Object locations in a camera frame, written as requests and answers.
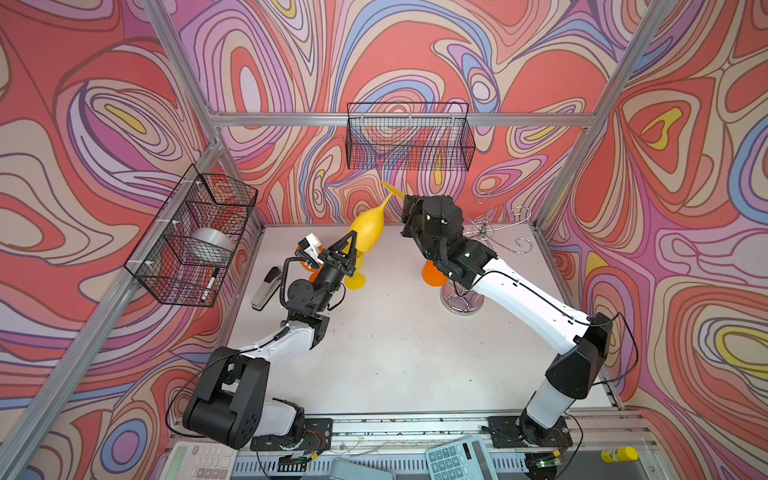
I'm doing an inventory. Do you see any yellow small bottle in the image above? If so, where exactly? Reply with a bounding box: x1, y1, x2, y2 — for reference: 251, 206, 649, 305
601, 447, 639, 464

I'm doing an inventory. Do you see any grey black stapler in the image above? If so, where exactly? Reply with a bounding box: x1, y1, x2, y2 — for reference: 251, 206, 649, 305
251, 266, 282, 311

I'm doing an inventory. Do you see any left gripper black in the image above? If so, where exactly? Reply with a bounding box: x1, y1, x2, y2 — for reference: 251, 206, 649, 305
309, 237, 358, 319

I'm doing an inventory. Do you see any black wire basket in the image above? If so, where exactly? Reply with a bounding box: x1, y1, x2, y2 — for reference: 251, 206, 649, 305
345, 100, 476, 172
124, 166, 258, 308

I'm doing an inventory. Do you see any back black wire basket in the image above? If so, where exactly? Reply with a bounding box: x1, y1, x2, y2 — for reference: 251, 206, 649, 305
345, 100, 476, 172

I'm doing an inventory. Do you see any orange wine glass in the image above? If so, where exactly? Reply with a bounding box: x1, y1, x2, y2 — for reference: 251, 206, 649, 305
421, 260, 448, 288
296, 244, 322, 282

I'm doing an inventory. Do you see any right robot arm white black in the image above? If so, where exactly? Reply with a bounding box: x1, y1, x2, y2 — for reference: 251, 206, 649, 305
401, 195, 613, 447

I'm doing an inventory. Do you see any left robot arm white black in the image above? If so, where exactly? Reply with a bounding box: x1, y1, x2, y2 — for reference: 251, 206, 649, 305
182, 230, 358, 449

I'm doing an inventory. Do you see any left black wire basket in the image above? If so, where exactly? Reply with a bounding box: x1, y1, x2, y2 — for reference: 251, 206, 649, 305
124, 166, 258, 308

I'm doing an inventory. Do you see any teal calculator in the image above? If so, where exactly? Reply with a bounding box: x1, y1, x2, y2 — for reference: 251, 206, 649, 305
426, 435, 498, 480

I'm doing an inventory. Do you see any yellow wine glass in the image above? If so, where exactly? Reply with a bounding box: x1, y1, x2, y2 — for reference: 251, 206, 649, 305
349, 181, 406, 255
344, 254, 366, 290

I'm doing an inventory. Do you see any silver tape roll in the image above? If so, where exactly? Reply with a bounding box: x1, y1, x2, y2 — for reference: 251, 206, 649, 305
187, 227, 235, 266

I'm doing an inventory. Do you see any black marker pen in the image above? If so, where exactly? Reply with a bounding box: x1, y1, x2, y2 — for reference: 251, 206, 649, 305
199, 267, 220, 304

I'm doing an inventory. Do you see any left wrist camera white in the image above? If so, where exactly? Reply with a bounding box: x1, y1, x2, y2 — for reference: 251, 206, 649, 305
295, 233, 322, 270

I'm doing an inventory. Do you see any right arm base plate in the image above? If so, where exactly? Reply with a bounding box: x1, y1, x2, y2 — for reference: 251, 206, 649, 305
481, 415, 573, 450

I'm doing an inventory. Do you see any chrome wine glass rack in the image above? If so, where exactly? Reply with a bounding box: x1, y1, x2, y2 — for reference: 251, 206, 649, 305
440, 192, 533, 317

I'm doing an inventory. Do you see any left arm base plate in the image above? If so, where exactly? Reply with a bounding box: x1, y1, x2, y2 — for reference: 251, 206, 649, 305
250, 417, 333, 454

